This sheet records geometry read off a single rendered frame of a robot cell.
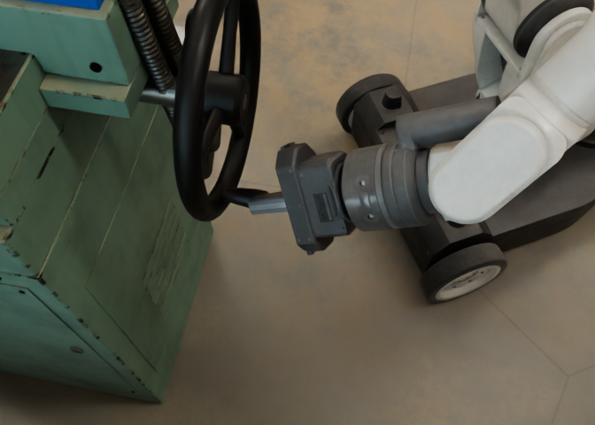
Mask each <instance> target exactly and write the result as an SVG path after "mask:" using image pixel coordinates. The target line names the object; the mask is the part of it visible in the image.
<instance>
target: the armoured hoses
mask: <svg viewBox="0 0 595 425"><path fill-rule="evenodd" d="M118 2H119V3H120V8H121V9H122V12H123V13H124V17H125V18H126V22H127V26H128V27H129V31H130V32H131V35H132V36H133V40H134V41H135V45H136V48H137V49H138V52H139V53H140V57H141V58H142V61H143V64H144V65H145V69H147V73H148V75H149V77H150V79H151V82H152V84H153V87H154V88H155V89H156V90H158V92H159V94H163V95H165V94H166V91H167V90H168V89H170V88H171V87H172V86H173V84H174V78H173V76H172V75H174V76H177V74H178V68H179V63H180V57H181V53H182V43H181V41H180V38H179V36H178V34H177V31H176V28H175V26H174V22H173V20H172V17H171V14H170V12H169V10H168V8H167V5H166V0H143V1H142V0H118ZM143 4H144V5H143ZM145 8H146V10H145ZM147 12H148V14H147ZM149 17H150V18H149ZM153 29H154V30H153ZM163 108H164V109H165V112H166V115H167V117H168V118H169V121H170V123H171V125H172V127H173V118H174V108H173V107H172V106H166V105H163ZM220 135H221V125H220V128H219V130H218V132H217V134H216V136H215V137H214V140H213V142H212V145H211V148H210V150H209V152H208V154H207V157H206V159H205V162H204V165H203V174H204V180H205V179H207V178H209V177H210V175H211V174H212V171H213V157H214V152H215V151H217V150H218V149H219V148H220Z"/></svg>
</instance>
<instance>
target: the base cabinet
mask: <svg viewBox="0 0 595 425"><path fill-rule="evenodd" d="M212 236H213V227H212V223H211V222H210V221H200V220H196V219H194V218H193V217H192V216H191V215H190V214H189V213H188V212H187V210H186V209H185V207H184V205H183V203H182V201H181V198H180V195H179V191H178V188H177V184H176V179H175V172H174V153H173V128H172V125H171V123H170V121H169V118H168V117H167V115H166V112H165V109H164V108H163V105H160V104H149V103H143V102H138V104H137V106H136V108H135V111H134V113H133V116H132V118H131V119H127V118H121V117H115V116H110V118H109V119H108V121H107V123H106V126H105V128H104V131H103V133H102V135H101V137H100V139H99V141H98V144H97V146H96V148H95V151H94V153H93V155H92V157H91V159H90V162H89V164H88V166H87V169H86V171H85V173H84V175H83V176H82V179H81V182H80V184H79V187H78V189H77V190H76V192H75V194H74V197H73V200H72V202H71V204H70V206H69V208H68V210H67V213H66V216H65V218H64V219H63V222H62V224H61V226H60V228H59V231H58V233H57V235H56V237H55V240H54V242H53V244H52V246H51V248H50V251H49V253H48V255H47V258H46V260H45V261H44V263H43V266H42V269H41V271H40V273H39V274H38V275H37V276H36V277H33V276H28V275H23V274H14V273H9V272H4V271H0V372H5V373H9V374H14V375H22V376H26V377H31V378H35V379H40V380H44V381H49V382H54V383H62V384H66V385H71V386H75V387H80V388H84V389H89V390H97V391H102V392H106V393H111V394H115V395H120V396H124V397H129V398H137V399H141V400H146V401H150V402H155V403H160V404H162V403H163V402H164V398H165V395H166V390H167V387H168V384H169V381H170V378H171V374H172V372H173V368H174V363H175V360H176V357H177V354H178V351H179V348H180V344H181V341H182V336H183V333H184V329H185V327H186V324H187V320H188V318H189V312H190V309H191V306H192V303H193V299H194V296H195V294H196V290H197V285H198V282H199V279H200V275H201V273H202V270H203V266H204V263H205V258H206V255H207V252H208V249H209V245H210V242H211V240H212Z"/></svg>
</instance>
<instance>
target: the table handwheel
mask: <svg viewBox="0 0 595 425"><path fill-rule="evenodd" d="M223 12H224V22H223V34H222V42H221V50H220V65H219V72H218V71H212V70H210V71H209V67H210V63H211V58H212V54H213V46H214V42H215V38H216V35H217V32H218V28H219V25H220V21H221V18H222V15H223ZM237 22H239V32H240V71H239V74H236V73H234V71H235V56H236V30H237ZM260 59H261V28H260V15H259V2H258V0H196V3H195V5H194V8H193V11H192V13H191V16H190V19H189V24H188V27H187V30H186V34H185V37H184V41H183V45H182V53H181V57H180V63H179V68H178V74H177V76H174V75H172V76H173V78H174V84H173V86H172V87H171V88H170V89H168V90H167V91H166V94H165V95H163V94H159V92H158V90H156V89H155V88H154V87H153V84H152V82H151V79H150V77H149V78H148V80H147V82H146V84H145V87H144V89H143V93H142V94H141V96H140V99H139V101H138V102H143V103H149V104H160V105H166V106H172V107H173V108H174V118H173V153H174V172H175V179H176V184H177V188H178V191H179V195H180V198H181V201H182V203H183V205H184V207H185V209H186V210H187V212H188V213H189V214H190V215H191V216H192V217H193V218H194V219H196V220H200V221H211V220H215V219H217V218H218V217H220V216H221V215H222V214H223V212H224V211H225V210H226V209H227V207H228V205H229V204H230V203H229V202H227V201H223V191H224V189H225V188H237V186H238V183H239V181H240V178H241V175H242V172H243V168H244V164H245V161H246V158H247V154H248V150H249V146H250V142H251V134H252V130H253V124H254V119H255V113H256V107H257V101H258V93H259V75H260ZM203 121H204V122H205V124H204V126H203ZM220 125H227V126H230V128H231V131H232V133H231V136H230V141H229V145H228V151H227V154H226V157H225V160H224V163H223V166H222V169H221V171H220V175H219V177H218V180H217V181H216V183H215V185H214V187H213V189H212V191H211V192H210V194H209V195H207V192H206V188H205V180H204V174H203V165H204V162H205V159H206V157H207V154H208V152H209V150H210V148H211V145H212V143H213V140H214V137H215V136H216V134H217V132H218V130H219V128H220Z"/></svg>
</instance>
